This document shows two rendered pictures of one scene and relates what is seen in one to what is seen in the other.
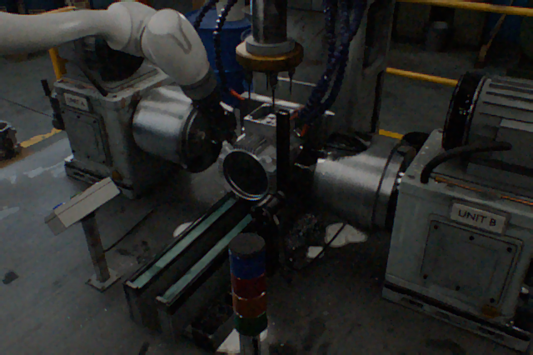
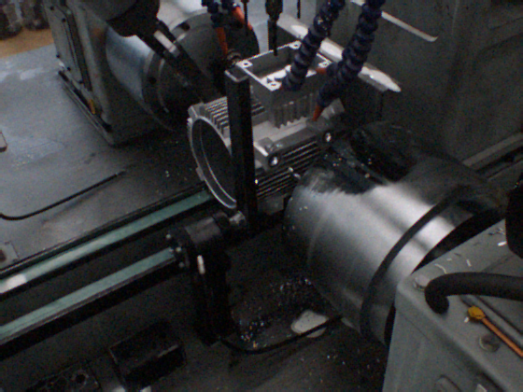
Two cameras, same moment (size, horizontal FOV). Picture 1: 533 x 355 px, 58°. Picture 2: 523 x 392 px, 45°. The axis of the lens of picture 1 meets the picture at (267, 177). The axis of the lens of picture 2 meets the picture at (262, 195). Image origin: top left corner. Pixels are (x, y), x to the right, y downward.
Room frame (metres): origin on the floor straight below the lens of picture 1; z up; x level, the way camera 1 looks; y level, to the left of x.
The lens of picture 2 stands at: (0.47, -0.36, 1.63)
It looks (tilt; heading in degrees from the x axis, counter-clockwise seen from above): 41 degrees down; 27
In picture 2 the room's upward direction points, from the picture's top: 3 degrees counter-clockwise
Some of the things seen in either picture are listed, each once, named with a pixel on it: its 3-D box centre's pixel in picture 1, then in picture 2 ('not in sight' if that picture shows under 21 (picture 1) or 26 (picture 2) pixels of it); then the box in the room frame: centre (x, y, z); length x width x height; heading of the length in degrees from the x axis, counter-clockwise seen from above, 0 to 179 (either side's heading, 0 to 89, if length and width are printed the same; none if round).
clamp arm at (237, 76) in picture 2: (282, 157); (242, 158); (1.04, -0.04, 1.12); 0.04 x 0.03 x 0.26; 148
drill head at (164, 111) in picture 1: (170, 124); (170, 45); (1.41, 0.31, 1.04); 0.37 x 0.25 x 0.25; 58
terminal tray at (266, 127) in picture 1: (270, 125); (285, 84); (1.25, -0.01, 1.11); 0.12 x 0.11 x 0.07; 149
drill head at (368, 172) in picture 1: (372, 182); (411, 247); (1.05, -0.27, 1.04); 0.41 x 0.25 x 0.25; 58
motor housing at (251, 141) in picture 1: (263, 159); (266, 141); (1.22, 0.01, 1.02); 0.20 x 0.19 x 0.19; 149
